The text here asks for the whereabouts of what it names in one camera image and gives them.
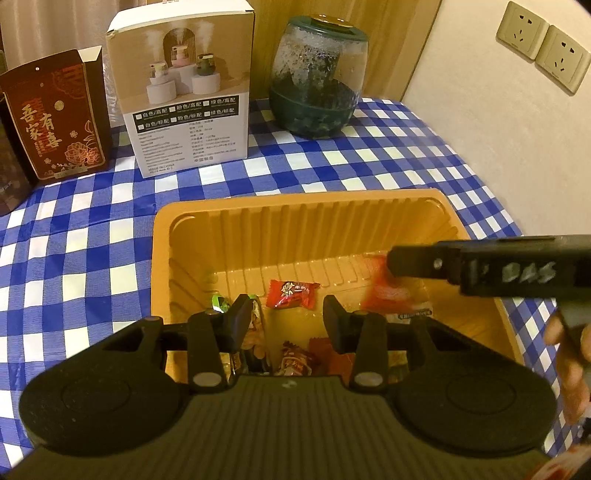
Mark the red twisted-end candy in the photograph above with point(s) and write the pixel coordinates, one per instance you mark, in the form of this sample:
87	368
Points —
291	295

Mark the clear packet of dark snack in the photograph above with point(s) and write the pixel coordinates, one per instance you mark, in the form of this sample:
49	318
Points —
413	314

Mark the dark red white candy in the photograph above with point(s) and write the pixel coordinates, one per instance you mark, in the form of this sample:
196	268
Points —
296	360

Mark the brown metal tin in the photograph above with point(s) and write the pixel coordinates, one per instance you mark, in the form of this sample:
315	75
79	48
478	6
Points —
11	175

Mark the green black sausage packet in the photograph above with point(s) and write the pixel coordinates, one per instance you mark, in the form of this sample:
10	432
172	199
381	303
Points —
259	355

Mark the beige wall socket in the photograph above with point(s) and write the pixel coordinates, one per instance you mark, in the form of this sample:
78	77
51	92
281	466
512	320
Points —
563	57
521	28

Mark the person's right hand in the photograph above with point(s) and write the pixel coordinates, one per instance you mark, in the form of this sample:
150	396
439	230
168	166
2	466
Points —
575	378

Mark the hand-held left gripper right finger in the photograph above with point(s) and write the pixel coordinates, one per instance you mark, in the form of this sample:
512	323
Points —
334	323

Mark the dark red gift box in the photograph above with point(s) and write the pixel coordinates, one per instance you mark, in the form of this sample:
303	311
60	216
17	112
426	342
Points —
60	120

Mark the white humidifier box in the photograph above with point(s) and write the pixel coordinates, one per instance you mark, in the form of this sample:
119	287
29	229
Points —
184	83

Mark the glass jar with green base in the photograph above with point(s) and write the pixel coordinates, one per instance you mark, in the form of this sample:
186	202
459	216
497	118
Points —
318	78

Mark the yellow plastic tray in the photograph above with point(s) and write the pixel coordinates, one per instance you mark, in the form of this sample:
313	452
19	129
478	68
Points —
300	230

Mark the large red snack packet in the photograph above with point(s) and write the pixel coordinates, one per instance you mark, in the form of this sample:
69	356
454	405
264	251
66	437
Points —
388	290

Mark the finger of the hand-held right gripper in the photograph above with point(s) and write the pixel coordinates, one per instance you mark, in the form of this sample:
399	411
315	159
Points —
420	261

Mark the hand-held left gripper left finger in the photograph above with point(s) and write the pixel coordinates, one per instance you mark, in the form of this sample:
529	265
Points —
238	323

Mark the blue white checkered tablecloth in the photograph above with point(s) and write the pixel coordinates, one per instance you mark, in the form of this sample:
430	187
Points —
69	258

